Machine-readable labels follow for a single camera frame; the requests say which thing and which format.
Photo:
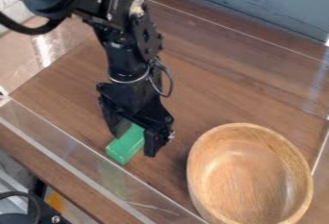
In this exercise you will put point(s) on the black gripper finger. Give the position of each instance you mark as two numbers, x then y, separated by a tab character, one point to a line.
157	138
117	122

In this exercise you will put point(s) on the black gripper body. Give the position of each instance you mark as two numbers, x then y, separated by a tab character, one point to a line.
138	101

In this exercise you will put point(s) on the green rectangular block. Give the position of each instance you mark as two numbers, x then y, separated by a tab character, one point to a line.
124	148

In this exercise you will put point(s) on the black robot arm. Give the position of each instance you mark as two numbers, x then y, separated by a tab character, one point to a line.
125	31

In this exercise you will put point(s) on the brown wooden bowl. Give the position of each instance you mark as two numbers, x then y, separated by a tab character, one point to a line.
248	176

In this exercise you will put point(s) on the black device lower left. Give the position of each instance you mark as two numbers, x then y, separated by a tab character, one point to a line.
50	216

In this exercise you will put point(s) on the clear acrylic enclosure wall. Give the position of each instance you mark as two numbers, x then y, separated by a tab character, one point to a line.
239	73

